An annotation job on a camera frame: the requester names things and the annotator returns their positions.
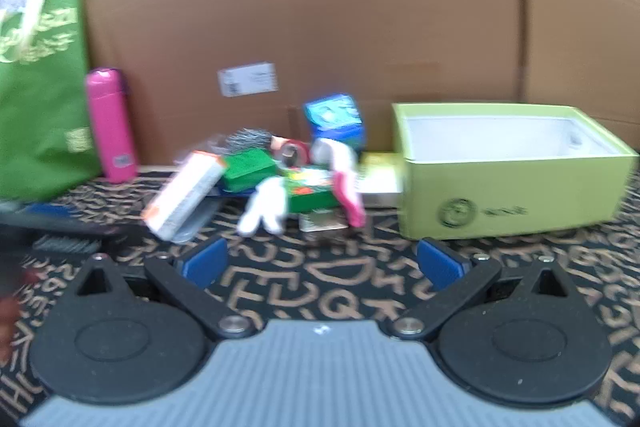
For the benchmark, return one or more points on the green printed box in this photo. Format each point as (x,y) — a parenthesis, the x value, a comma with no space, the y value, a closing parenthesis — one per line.
(310,197)

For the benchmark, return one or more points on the yellow white box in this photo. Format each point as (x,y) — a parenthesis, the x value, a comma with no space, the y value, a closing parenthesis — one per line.
(380,179)

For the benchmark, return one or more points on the blue printed box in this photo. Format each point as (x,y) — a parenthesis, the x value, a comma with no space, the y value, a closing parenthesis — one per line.
(332,119)

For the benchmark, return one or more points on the green plastic item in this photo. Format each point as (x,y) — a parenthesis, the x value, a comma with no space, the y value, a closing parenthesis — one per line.
(247,167)

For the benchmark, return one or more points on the red tape roll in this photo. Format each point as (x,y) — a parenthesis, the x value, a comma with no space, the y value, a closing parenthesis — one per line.
(290,153)

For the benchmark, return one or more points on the light green cardboard box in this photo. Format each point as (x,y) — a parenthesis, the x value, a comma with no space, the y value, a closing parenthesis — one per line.
(500,192)

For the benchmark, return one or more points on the large brown cardboard sheet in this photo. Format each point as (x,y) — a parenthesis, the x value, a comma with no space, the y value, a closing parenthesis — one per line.
(350,7)

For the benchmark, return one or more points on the green shopping bag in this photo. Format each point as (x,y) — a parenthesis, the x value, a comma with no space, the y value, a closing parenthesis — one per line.
(40,107)

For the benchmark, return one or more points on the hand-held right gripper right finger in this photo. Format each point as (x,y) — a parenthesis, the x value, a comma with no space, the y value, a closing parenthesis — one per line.
(440,259)

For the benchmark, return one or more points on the steel wool scrubber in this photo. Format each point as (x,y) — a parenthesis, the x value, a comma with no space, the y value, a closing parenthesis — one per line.
(250,140)

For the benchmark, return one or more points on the pink bottle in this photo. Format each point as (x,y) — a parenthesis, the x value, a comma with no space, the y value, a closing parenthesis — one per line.
(111,127)

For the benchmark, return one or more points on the orange white box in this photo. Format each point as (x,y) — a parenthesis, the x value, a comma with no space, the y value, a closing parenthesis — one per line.
(182,194)

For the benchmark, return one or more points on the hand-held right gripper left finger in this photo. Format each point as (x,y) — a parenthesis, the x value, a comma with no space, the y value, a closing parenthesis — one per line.
(205,259)

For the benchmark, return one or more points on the white shipping label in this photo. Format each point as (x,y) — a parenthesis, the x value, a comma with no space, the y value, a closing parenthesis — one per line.
(247,80)

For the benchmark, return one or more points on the white pink sock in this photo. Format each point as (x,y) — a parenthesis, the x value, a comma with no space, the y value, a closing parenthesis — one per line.
(265,207)
(345,177)

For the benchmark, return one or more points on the person's left hand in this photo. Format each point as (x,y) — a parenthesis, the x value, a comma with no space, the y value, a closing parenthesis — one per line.
(9,327)

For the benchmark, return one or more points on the black letter-patterned mat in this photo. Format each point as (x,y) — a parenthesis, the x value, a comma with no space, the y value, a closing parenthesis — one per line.
(310,277)

